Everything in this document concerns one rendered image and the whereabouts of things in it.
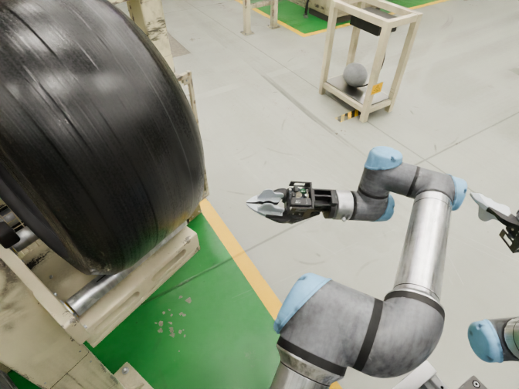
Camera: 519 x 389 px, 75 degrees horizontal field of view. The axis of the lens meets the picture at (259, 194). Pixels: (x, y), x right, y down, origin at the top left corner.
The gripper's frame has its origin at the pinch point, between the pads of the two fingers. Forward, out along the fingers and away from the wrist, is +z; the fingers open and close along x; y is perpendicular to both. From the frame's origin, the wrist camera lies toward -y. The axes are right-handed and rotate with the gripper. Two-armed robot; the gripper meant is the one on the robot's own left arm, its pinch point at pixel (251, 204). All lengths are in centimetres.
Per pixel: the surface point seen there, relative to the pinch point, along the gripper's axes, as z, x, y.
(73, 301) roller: 38.4, 22.7, -4.9
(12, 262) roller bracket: 54, 14, -7
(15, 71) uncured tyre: 35, 0, 40
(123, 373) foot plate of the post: 44, 41, -96
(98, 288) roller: 34.1, 19.7, -5.9
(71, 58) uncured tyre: 30.2, -4.8, 38.2
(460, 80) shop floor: -230, -209, -151
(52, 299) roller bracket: 41.9, 22.6, -2.5
